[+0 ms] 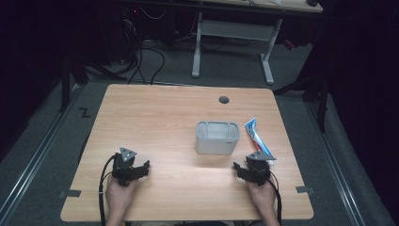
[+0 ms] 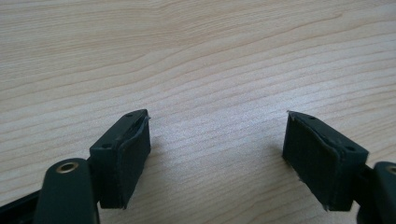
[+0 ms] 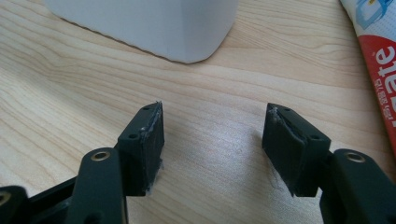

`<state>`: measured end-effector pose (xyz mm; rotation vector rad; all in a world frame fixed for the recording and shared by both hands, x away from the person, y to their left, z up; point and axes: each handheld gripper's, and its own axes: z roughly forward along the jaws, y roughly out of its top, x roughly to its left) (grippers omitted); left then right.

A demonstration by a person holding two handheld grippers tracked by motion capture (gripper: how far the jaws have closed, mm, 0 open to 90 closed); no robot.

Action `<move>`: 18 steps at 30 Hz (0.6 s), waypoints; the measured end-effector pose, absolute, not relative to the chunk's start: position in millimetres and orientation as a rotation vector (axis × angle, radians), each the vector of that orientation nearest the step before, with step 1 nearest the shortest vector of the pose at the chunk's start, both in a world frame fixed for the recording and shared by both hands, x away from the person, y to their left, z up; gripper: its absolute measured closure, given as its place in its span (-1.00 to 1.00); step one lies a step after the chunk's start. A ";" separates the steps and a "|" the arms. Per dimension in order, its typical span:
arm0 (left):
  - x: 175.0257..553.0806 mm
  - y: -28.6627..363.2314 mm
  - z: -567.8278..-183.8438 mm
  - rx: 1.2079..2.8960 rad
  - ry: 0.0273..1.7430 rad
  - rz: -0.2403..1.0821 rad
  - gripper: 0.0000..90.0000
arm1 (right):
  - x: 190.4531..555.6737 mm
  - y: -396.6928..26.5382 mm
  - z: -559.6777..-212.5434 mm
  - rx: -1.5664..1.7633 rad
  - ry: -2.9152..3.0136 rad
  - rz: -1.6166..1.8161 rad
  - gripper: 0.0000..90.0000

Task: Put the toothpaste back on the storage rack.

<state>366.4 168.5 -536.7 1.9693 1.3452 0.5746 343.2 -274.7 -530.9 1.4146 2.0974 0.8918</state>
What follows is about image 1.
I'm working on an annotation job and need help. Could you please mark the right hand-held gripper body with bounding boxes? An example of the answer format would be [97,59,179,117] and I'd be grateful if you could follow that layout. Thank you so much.
[245,151,278,187]

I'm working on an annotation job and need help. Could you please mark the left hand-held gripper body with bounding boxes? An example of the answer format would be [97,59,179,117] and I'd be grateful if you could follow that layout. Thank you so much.
[111,146,139,187]

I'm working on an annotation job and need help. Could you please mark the blue and white toothpaste tube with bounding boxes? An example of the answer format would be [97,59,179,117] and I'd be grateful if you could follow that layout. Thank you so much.
[244,117,276,167]

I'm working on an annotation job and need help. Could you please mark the grey plastic holder box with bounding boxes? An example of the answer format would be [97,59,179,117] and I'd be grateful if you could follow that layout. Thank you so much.
[195,121,242,155]

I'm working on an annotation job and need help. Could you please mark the person's right hand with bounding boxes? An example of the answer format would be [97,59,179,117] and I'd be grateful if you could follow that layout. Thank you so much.
[246,178,278,218]

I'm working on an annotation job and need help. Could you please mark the person's left hand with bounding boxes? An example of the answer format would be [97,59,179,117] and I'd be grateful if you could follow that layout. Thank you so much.
[104,175,139,218]

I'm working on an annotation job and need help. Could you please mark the black tape floor mark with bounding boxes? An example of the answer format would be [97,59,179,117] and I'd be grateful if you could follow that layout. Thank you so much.
[78,106,92,119]

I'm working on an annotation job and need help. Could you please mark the black metal stand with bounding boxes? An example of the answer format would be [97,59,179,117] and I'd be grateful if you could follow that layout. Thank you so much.
[58,55,89,113]
[272,70,331,133]

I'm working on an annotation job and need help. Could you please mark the wooden desk with white legs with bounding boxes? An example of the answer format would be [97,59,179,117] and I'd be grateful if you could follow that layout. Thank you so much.
[190,0,324,86]

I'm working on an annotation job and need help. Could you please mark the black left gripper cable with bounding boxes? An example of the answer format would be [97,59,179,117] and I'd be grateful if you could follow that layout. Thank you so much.
[98,153,119,226]

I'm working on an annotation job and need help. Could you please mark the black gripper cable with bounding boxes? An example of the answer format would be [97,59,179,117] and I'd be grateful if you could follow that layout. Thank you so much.
[266,170,283,226]
[98,153,119,226]

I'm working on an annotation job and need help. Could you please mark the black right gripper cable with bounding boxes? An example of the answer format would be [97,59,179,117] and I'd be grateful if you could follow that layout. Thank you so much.
[266,170,283,226]

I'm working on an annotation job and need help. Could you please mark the metal floor rail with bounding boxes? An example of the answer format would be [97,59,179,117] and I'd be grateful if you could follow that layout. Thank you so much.
[304,100,369,226]
[0,84,83,226]

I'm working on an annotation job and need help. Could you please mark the black floor cables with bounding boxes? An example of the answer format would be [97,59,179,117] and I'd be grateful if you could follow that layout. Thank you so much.
[123,39,167,86]

